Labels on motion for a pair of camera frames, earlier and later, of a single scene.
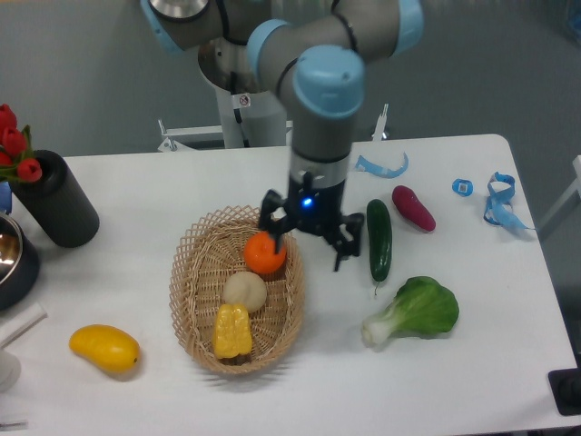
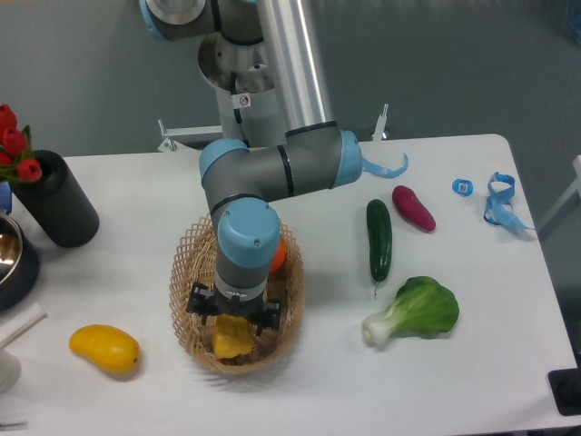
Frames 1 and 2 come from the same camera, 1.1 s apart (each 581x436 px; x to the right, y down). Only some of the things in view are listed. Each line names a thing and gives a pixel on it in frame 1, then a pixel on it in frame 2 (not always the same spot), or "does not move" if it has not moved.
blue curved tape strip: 363,164 does not move
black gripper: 310,206 → 264,313
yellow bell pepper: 231,331 does not move
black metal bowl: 19,262 does not move
